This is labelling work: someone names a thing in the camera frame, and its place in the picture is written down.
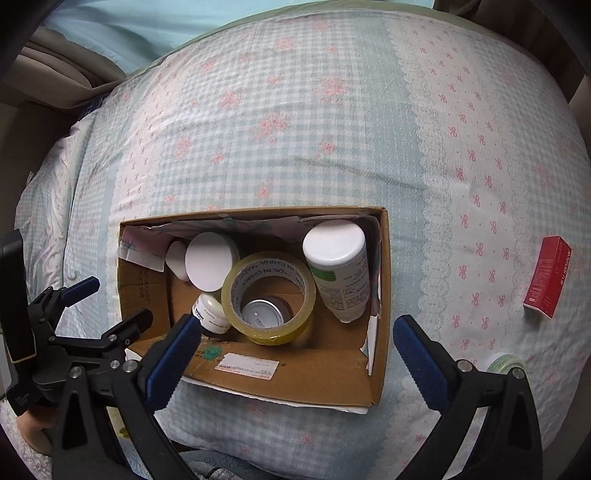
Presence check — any person's left hand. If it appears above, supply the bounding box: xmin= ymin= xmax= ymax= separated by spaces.
xmin=13 ymin=406 xmax=52 ymax=445

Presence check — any white bottle with green label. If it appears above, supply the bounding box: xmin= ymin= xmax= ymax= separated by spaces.
xmin=302 ymin=221 xmax=369 ymax=323

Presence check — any white earbud case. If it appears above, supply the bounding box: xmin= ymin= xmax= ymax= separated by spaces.
xmin=165 ymin=240 xmax=193 ymax=282

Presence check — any small brown metal tin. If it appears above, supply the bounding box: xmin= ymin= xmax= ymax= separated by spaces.
xmin=241 ymin=295 xmax=294 ymax=330

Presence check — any wide white lid jar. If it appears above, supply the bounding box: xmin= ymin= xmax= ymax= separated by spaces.
xmin=185 ymin=233 xmax=241 ymax=293

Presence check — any cardboard box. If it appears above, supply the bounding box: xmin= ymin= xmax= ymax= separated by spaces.
xmin=117 ymin=206 xmax=393 ymax=409

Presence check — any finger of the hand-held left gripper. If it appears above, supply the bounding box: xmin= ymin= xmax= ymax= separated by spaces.
xmin=41 ymin=308 xmax=154 ymax=377
xmin=28 ymin=275 xmax=101 ymax=341

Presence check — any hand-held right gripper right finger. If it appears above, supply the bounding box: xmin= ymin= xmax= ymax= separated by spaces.
xmin=393 ymin=314 xmax=544 ymax=480

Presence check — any small white cream jar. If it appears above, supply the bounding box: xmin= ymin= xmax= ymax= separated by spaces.
xmin=191 ymin=292 xmax=233 ymax=337

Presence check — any brown curtain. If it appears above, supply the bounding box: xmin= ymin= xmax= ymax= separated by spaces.
xmin=11 ymin=27 xmax=127 ymax=110

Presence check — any green lid jar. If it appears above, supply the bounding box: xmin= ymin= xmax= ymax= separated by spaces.
xmin=486 ymin=353 xmax=527 ymax=377

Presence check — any clear tape roll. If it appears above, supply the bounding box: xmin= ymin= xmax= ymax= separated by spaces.
xmin=221 ymin=251 xmax=317 ymax=346

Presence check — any red carton box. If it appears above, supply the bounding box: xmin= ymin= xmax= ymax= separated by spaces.
xmin=523 ymin=235 xmax=575 ymax=319

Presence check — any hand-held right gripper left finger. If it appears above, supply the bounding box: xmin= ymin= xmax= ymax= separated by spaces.
xmin=50 ymin=314 xmax=202 ymax=480

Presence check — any light blue hanging cloth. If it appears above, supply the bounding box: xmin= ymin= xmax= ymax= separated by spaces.
xmin=44 ymin=0 xmax=441 ymax=77

